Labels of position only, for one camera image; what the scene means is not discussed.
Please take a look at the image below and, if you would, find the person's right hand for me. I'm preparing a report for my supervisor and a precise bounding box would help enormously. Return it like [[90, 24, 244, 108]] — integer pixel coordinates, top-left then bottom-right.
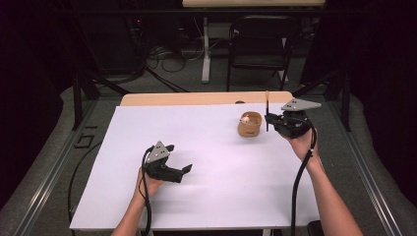
[[282, 127, 320, 164]]

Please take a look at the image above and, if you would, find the wooden table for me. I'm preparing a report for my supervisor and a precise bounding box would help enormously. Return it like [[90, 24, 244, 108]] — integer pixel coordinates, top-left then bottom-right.
[[119, 90, 294, 107]]

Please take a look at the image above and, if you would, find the black metal frame stand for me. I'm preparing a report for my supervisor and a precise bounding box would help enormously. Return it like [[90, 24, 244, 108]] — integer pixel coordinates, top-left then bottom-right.
[[292, 67, 352, 133], [71, 67, 131, 132]]

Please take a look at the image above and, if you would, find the wooden brush holder cup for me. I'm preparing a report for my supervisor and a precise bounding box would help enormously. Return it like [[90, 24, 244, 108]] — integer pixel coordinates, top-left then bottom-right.
[[237, 110, 264, 139]]

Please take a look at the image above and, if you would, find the light wooden desk top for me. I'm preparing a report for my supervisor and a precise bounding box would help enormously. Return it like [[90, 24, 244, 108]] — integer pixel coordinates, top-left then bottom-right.
[[181, 0, 327, 9]]

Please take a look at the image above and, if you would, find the white desk leg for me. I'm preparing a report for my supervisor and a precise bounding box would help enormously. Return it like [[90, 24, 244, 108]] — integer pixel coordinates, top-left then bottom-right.
[[201, 17, 211, 85]]

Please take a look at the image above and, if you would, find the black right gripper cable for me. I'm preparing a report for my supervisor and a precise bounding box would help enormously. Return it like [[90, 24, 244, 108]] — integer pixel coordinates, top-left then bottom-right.
[[289, 125, 319, 236]]

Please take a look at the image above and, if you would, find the black folding chair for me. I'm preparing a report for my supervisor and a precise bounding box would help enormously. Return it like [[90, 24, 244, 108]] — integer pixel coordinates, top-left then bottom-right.
[[225, 14, 303, 92]]

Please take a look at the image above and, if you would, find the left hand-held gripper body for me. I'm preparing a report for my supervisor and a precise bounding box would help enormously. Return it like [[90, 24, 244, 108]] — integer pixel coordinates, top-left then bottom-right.
[[143, 140, 185, 184]]

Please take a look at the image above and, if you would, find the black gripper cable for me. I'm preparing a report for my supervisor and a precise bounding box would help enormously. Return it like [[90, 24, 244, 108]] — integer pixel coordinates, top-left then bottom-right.
[[138, 146, 155, 236], [289, 125, 319, 236]]

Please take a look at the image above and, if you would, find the tangle of background cables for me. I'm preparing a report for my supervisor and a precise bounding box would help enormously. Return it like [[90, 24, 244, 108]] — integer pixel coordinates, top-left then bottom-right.
[[144, 19, 206, 74]]

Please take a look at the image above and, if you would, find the aluminium floor rail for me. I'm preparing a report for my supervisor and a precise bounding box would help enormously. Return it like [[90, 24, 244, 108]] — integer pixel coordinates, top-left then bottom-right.
[[11, 97, 99, 236], [326, 97, 404, 236]]

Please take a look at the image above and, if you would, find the white table cover board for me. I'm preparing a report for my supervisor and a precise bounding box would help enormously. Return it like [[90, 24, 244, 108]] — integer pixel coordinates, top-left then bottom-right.
[[69, 102, 322, 231]]

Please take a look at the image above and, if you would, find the black floor cable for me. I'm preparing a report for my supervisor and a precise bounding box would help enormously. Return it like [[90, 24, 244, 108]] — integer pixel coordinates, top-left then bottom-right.
[[67, 140, 103, 225]]

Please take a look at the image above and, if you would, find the black makeup brush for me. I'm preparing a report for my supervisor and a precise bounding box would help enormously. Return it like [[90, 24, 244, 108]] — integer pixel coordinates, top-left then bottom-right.
[[264, 89, 270, 133]]

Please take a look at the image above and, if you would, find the person's left hand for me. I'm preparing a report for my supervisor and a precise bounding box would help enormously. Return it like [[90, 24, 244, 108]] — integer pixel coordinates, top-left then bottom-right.
[[135, 166, 165, 202]]

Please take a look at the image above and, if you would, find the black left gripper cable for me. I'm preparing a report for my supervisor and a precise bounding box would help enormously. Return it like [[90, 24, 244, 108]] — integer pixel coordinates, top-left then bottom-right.
[[138, 146, 155, 236]]

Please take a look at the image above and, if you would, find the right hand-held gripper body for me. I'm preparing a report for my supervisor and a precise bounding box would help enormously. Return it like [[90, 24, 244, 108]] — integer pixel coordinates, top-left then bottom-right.
[[272, 97, 323, 140]]

